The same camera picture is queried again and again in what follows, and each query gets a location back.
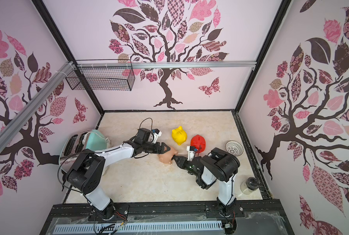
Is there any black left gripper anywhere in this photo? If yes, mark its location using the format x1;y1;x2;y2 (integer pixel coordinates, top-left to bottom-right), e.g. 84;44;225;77
144;142;171;155

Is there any pink piggy bank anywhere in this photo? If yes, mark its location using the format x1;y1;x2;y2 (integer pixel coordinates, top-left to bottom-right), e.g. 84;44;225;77
158;146;178;164

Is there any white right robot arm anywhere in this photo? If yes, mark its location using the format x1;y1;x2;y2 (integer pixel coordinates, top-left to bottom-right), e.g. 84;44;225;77
172;148;240;210

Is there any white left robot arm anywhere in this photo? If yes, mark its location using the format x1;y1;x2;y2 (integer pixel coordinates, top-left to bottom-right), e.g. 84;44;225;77
65;128;171;212

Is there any yellow piggy bank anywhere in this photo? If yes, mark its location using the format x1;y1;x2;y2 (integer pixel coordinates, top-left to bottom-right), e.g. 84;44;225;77
172;126;187;146

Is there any red piggy bank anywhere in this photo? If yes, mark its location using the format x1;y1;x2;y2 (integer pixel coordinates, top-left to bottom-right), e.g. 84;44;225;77
191;135;206;153

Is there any white sink strainer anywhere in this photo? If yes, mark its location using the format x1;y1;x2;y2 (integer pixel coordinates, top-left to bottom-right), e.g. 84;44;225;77
225;141;244;157

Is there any clear jar black lid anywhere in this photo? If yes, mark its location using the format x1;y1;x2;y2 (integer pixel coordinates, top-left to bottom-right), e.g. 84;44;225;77
240;177;260;195

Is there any mint green chrome toaster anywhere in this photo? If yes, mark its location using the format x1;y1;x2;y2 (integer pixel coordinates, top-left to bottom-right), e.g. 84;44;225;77
59;129;111;172

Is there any black wire basket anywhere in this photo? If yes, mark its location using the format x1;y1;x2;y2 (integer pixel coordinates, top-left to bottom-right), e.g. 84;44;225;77
66;59;135;91

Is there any aluminium rail back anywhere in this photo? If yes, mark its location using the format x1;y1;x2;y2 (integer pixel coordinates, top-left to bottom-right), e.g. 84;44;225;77
76;61;257;69

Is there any aluminium rail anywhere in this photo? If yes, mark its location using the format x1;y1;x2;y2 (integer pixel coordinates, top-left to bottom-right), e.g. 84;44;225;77
0;61;75;154
76;61;257;69

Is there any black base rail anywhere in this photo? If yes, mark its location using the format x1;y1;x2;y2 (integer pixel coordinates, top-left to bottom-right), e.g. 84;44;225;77
41;199;293;235

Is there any aluminium rail left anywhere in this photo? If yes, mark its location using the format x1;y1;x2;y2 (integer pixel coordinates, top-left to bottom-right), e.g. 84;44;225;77
0;61;75;154

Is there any white slotted cable duct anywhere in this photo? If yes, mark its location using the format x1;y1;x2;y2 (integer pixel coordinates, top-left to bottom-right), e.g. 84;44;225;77
52;221;224;235

